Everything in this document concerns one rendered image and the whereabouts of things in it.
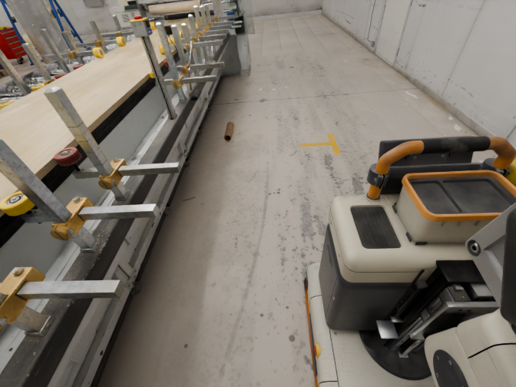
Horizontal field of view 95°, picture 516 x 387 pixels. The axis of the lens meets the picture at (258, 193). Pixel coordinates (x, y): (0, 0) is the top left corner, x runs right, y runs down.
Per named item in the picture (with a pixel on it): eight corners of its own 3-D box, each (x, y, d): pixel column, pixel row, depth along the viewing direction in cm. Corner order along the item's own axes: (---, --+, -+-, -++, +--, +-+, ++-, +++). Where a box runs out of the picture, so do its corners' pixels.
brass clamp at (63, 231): (97, 207, 81) (89, 196, 77) (74, 240, 71) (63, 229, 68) (81, 208, 81) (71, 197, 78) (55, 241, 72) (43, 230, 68)
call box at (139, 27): (153, 34, 126) (147, 17, 120) (149, 38, 120) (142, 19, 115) (140, 36, 126) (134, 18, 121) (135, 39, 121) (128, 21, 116)
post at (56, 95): (132, 199, 103) (60, 84, 70) (129, 205, 101) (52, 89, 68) (124, 199, 103) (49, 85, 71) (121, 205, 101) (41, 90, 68)
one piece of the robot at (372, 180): (357, 210, 79) (362, 140, 71) (471, 206, 75) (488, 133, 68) (369, 225, 68) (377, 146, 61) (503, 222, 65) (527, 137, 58)
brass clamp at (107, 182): (130, 168, 101) (124, 158, 97) (116, 190, 91) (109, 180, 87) (117, 169, 101) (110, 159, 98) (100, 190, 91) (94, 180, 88)
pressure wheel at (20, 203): (20, 231, 77) (-11, 207, 69) (39, 213, 83) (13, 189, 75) (41, 232, 76) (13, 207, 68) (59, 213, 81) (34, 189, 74)
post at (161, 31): (186, 100, 174) (162, 21, 141) (185, 103, 171) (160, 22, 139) (181, 101, 174) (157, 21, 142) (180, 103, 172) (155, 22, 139)
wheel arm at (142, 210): (160, 211, 77) (155, 202, 74) (157, 219, 74) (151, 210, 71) (36, 216, 80) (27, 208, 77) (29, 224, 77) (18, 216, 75)
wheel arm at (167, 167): (182, 169, 96) (179, 160, 93) (180, 174, 94) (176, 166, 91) (81, 175, 100) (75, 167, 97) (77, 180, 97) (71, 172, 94)
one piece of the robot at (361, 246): (314, 282, 120) (337, 137, 63) (428, 282, 115) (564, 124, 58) (325, 362, 96) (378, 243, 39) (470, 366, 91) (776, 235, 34)
